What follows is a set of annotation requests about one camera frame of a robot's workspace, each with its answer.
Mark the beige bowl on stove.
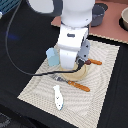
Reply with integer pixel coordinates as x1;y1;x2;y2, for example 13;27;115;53
121;7;128;30

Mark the brown toy sausage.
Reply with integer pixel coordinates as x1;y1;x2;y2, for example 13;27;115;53
84;59;91;65

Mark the beige round plate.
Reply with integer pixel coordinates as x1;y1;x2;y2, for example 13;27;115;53
61;65;87;81

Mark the grey pot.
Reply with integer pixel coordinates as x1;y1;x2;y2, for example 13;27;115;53
91;3;108;27

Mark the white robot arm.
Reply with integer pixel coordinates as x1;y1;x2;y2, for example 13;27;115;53
28;0;95;69

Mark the light blue cup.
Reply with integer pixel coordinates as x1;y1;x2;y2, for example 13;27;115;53
46;48;59;66

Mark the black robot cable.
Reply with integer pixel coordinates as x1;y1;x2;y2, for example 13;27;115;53
4;0;81;77

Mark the knife with wooden handle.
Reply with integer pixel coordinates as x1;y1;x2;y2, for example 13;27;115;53
89;59;102;65

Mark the fork with wooden handle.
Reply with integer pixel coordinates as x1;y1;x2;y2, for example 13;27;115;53
50;74;90;92

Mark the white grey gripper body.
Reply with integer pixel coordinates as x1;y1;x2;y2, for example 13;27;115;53
57;25;90;69

